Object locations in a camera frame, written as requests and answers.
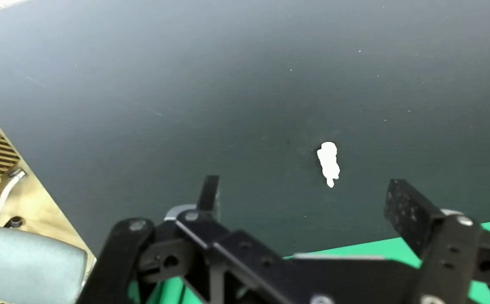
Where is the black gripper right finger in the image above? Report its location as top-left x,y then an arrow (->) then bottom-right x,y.
383,177 -> 483,304

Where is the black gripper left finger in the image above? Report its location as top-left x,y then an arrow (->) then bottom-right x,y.
173,174 -> 336,304

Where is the small white toy figure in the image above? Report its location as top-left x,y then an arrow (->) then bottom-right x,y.
314,140 -> 342,189

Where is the green screen backdrop cloth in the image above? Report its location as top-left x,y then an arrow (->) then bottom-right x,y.
124,216 -> 490,304

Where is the grey office chair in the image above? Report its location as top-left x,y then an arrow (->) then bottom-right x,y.
0,225 -> 89,304

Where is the white cable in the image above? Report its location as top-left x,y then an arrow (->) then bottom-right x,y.
0,167 -> 28,228

